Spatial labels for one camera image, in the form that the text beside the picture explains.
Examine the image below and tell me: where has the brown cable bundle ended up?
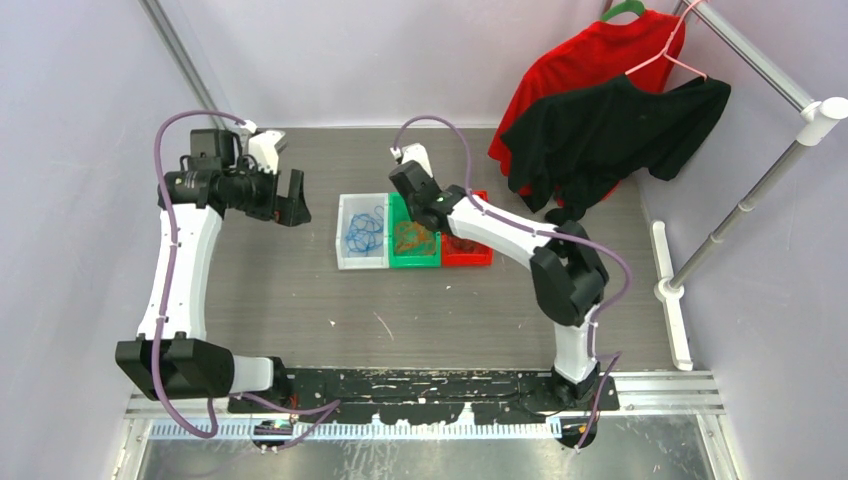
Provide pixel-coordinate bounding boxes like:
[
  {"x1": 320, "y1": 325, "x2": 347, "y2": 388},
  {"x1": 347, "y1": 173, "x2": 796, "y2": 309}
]
[{"x1": 447, "y1": 235, "x2": 488, "y2": 256}]

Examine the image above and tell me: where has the blue cable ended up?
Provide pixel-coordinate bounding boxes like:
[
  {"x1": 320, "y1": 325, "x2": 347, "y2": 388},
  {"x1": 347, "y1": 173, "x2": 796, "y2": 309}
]
[{"x1": 344, "y1": 206, "x2": 387, "y2": 256}]

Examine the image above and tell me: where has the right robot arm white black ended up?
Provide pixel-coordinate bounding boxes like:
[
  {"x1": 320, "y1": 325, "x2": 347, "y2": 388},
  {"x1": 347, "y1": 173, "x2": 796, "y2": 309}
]
[{"x1": 389, "y1": 161, "x2": 609, "y2": 411}]

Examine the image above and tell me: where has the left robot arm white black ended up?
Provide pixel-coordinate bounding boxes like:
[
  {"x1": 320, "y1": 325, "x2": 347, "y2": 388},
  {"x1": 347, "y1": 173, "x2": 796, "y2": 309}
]
[{"x1": 115, "y1": 129, "x2": 311, "y2": 413}]

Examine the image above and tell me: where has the green plastic bin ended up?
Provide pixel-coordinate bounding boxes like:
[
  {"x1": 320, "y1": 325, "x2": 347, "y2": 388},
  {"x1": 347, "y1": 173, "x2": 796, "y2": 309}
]
[{"x1": 389, "y1": 193, "x2": 441, "y2": 269}]

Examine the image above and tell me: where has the red plastic bin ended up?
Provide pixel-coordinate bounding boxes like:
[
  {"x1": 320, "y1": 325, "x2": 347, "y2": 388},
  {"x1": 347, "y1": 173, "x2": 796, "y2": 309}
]
[{"x1": 440, "y1": 232, "x2": 494, "y2": 268}]

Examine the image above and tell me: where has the white plastic bin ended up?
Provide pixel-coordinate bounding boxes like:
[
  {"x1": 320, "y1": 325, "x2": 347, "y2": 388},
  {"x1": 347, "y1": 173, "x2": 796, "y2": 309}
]
[{"x1": 335, "y1": 193, "x2": 389, "y2": 271}]

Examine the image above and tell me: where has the black t-shirt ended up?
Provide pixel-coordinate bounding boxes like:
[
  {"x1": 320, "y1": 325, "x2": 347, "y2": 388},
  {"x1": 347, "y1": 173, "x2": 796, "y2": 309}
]
[{"x1": 500, "y1": 75, "x2": 731, "y2": 224}]

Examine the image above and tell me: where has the red t-shirt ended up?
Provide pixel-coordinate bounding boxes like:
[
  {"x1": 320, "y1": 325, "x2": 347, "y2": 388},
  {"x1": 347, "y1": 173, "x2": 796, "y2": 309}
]
[{"x1": 488, "y1": 10, "x2": 685, "y2": 175}]

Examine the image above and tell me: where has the pink hanger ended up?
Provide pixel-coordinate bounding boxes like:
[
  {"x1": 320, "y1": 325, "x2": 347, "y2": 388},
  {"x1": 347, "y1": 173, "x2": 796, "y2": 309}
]
[{"x1": 624, "y1": 0, "x2": 709, "y2": 80}]

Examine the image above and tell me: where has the green hanger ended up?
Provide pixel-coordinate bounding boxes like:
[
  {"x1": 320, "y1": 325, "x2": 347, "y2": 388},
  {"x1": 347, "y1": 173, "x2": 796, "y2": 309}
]
[{"x1": 600, "y1": 0, "x2": 647, "y2": 22}]

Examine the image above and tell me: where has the metal clothes rack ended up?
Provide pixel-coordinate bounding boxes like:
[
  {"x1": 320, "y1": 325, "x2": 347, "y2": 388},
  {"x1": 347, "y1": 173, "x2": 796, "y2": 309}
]
[{"x1": 648, "y1": 1, "x2": 847, "y2": 372}]

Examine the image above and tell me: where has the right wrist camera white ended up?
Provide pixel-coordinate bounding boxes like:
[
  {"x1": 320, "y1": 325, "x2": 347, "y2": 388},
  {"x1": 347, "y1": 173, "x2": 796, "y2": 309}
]
[{"x1": 389, "y1": 143, "x2": 433, "y2": 177}]

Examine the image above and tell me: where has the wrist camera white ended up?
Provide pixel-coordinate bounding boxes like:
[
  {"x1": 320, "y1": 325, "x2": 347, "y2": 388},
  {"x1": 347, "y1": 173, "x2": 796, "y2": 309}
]
[
  {"x1": 389, "y1": 143, "x2": 433, "y2": 177},
  {"x1": 237, "y1": 120, "x2": 287, "y2": 174}
]

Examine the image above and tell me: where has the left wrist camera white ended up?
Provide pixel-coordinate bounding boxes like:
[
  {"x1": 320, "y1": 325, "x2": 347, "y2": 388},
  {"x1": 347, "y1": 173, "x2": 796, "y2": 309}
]
[{"x1": 237, "y1": 120, "x2": 287, "y2": 174}]

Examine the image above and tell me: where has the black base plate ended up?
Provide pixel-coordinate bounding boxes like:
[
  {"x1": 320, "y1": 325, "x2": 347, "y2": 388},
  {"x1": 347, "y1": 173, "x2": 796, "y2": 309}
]
[{"x1": 260, "y1": 368, "x2": 620, "y2": 425}]

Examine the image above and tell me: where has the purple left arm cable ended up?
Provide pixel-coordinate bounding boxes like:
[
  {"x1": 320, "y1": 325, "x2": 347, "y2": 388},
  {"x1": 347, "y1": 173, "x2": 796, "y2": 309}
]
[{"x1": 152, "y1": 109, "x2": 340, "y2": 452}]

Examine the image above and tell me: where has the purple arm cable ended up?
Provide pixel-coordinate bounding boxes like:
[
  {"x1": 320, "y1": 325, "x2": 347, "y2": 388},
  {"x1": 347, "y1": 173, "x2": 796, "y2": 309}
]
[
  {"x1": 392, "y1": 115, "x2": 634, "y2": 452},
  {"x1": 152, "y1": 109, "x2": 340, "y2": 452}
]

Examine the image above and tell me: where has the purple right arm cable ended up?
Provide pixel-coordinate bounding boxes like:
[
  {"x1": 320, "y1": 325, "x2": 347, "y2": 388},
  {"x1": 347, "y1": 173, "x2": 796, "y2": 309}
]
[{"x1": 392, "y1": 115, "x2": 634, "y2": 452}]

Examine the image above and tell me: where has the white perforated cable duct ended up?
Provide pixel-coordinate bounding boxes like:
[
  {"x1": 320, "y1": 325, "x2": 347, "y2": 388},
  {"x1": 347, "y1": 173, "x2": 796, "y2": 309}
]
[{"x1": 149, "y1": 419, "x2": 562, "y2": 441}]

